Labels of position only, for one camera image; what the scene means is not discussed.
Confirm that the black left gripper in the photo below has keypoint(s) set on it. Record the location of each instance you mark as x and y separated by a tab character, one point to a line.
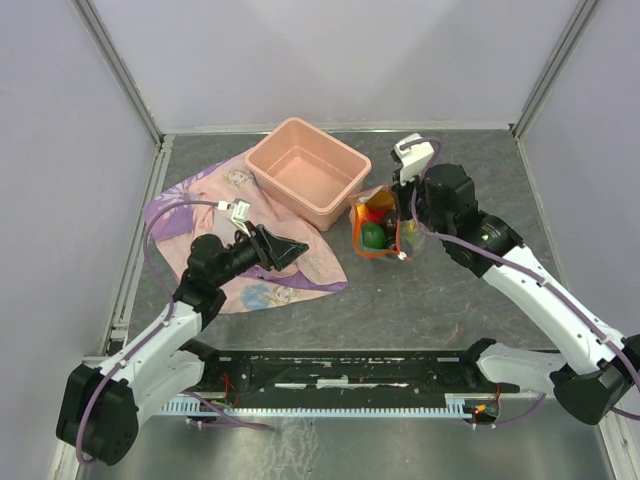
271	250

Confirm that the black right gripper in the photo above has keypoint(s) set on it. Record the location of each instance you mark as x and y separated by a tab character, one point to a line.
399	192

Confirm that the yellow fake pear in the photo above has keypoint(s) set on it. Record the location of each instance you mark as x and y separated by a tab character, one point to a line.
381	200

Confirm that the red fake pepper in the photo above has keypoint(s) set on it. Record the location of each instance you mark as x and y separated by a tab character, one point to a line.
373	215

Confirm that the green fake apple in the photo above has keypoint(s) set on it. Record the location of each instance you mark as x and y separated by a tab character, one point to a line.
411	240

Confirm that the clear zip top bag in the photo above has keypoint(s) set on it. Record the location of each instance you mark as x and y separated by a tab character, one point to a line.
390	224

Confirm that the dark green fake vegetable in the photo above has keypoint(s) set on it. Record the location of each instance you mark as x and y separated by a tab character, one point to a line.
373	236

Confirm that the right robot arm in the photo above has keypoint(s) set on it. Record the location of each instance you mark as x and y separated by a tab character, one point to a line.
594	365

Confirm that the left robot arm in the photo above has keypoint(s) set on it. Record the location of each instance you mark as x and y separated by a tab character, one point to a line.
104	406

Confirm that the pink plastic tub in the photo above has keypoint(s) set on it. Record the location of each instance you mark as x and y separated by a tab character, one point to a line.
308	171

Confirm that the pink purple printed cloth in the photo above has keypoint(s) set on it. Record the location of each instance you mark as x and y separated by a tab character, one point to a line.
315	274

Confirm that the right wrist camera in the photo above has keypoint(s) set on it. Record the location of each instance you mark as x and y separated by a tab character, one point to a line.
412	154

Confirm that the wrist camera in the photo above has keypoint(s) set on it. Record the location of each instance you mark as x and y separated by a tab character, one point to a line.
412	154
238	211

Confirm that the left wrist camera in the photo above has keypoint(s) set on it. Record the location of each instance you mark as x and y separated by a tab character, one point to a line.
238	211

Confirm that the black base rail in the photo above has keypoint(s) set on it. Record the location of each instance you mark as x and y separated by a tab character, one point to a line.
241	372

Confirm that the light blue cable duct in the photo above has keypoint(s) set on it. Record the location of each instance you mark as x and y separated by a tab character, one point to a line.
356	403

